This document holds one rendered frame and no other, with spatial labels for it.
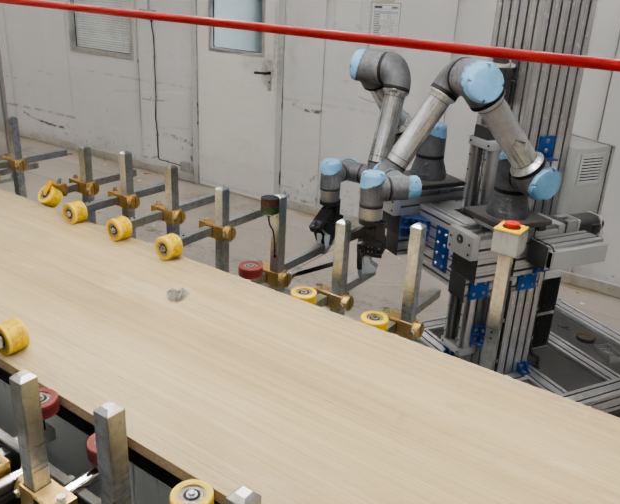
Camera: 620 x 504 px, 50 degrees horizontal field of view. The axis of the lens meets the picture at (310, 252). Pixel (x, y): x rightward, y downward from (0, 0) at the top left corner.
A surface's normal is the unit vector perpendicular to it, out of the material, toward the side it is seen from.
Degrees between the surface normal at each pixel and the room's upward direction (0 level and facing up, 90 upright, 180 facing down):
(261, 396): 0
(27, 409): 90
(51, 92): 90
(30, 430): 90
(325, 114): 90
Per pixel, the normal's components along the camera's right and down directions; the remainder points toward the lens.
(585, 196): 0.43, 0.36
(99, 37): -0.56, 0.29
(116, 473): 0.81, 0.26
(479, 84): 0.18, 0.29
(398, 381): 0.05, -0.92
